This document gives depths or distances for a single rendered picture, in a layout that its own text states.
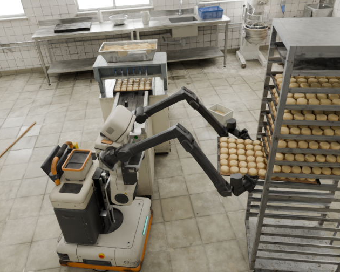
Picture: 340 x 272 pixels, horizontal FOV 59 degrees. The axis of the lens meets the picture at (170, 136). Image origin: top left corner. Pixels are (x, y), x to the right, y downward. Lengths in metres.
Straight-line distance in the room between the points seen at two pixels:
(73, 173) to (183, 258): 1.16
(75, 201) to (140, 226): 0.66
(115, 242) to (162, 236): 0.51
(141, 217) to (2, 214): 1.50
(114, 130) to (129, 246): 0.98
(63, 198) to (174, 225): 1.15
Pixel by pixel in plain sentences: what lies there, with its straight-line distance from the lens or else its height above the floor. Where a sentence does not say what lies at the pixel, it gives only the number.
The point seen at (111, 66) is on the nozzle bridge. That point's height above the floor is 1.18.
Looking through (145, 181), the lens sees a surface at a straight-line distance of 2.94.
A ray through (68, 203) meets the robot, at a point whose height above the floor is 0.76.
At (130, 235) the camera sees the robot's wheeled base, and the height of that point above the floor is 0.28.
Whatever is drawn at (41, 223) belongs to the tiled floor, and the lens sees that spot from 3.24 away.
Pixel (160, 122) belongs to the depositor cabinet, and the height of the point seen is 0.50.
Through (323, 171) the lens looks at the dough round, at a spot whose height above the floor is 1.05.
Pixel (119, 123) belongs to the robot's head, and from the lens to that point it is 1.87.
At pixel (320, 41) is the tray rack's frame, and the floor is 1.82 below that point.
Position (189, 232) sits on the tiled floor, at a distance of 2.86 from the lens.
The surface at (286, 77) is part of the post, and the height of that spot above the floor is 1.67.
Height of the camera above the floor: 2.26
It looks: 35 degrees down
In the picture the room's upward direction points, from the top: 3 degrees counter-clockwise
